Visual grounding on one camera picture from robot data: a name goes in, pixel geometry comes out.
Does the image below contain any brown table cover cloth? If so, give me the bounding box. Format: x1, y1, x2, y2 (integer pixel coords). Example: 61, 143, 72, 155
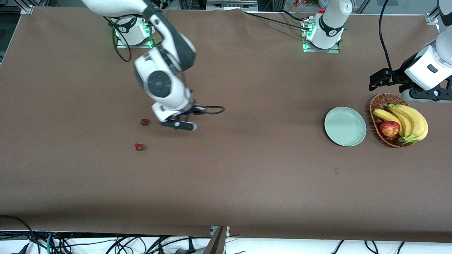
0, 7, 452, 243

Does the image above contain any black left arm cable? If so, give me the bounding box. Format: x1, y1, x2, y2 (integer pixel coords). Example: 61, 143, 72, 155
379, 0, 393, 71

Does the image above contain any brown wicker basket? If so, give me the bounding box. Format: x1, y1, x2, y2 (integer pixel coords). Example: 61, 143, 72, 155
369, 93, 421, 148

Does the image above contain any red apple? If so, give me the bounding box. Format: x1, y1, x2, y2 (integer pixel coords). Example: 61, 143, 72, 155
380, 121, 401, 138

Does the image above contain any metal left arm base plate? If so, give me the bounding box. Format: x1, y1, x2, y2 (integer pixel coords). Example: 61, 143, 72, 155
302, 19, 340, 53

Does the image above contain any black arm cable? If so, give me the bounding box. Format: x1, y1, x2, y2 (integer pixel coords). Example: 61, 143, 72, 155
108, 16, 226, 115
379, 0, 393, 71

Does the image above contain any yellow banana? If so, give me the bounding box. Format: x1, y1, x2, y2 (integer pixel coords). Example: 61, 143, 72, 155
392, 104, 429, 145
373, 109, 403, 129
388, 104, 414, 139

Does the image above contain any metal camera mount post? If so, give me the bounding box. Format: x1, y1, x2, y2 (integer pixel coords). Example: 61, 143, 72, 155
203, 226, 230, 254

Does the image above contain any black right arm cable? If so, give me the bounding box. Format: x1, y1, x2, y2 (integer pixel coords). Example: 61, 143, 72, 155
108, 16, 226, 115

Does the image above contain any pale green round plate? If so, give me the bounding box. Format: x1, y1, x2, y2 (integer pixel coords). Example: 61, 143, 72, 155
324, 107, 367, 147

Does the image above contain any aluminium frame rail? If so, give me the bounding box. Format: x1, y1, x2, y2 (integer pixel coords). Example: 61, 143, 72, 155
207, 0, 258, 11

